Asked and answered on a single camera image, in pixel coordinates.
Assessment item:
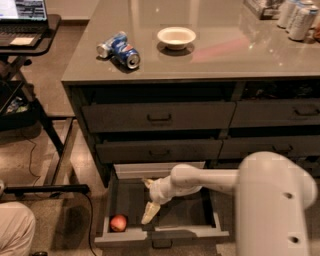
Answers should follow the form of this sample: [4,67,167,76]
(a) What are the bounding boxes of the white paper bowl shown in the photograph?
[157,27,196,50]

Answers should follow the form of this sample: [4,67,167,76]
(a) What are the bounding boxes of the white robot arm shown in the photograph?
[141,151,318,256]

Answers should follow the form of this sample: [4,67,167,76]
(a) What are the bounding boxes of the red apple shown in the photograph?
[110,214,127,232]

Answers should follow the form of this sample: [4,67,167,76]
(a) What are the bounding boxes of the black cable on floor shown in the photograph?
[18,126,98,256]

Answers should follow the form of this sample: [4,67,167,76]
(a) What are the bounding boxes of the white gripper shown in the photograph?
[141,176,201,225]

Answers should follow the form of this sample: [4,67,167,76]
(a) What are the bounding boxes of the black tray with items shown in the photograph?
[0,81,36,131]

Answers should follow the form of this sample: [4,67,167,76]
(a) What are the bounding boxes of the white can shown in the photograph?
[288,5,319,41]
[286,0,314,33]
[277,0,298,29]

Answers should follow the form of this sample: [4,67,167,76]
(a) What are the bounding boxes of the white can rear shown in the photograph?
[277,0,298,29]

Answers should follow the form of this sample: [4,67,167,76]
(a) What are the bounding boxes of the blue pepsi can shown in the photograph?
[113,42,140,70]

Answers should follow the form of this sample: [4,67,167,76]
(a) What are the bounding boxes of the middle left drawer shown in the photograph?
[96,139,222,163]

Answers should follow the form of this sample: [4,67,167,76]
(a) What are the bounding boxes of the white can front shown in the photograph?
[288,5,319,41]

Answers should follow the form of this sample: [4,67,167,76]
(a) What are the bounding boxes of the yellow sticky note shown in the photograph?
[10,37,33,45]

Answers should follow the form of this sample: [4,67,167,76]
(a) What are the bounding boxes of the silver blue soda can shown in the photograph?
[96,31,127,59]

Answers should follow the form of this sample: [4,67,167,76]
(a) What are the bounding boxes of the person's knee beige trousers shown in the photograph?
[0,202,36,256]

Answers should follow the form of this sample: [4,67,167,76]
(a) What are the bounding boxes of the middle right drawer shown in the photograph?
[219,135,320,159]

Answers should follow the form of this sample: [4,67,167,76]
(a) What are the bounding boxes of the top right drawer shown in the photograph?
[230,99,320,128]

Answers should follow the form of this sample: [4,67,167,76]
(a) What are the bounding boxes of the black laptop stand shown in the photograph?
[0,14,90,197]

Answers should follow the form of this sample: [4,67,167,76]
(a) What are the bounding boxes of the grey counter cabinet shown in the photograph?
[62,0,320,179]

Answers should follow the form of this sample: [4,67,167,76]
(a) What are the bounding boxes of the box of items on counter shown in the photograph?
[243,0,284,20]

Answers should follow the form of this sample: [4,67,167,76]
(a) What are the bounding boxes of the open bottom left drawer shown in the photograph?
[95,163,229,248]

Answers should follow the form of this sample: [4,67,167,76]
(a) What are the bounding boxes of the open laptop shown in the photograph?
[0,0,49,48]

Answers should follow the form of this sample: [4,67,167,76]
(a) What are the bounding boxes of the top left drawer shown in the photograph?
[81,102,235,133]

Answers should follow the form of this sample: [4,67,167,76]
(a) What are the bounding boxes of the bottom right drawer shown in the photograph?
[206,156,320,180]

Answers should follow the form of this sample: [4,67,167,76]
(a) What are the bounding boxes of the white can middle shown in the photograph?
[286,0,314,33]

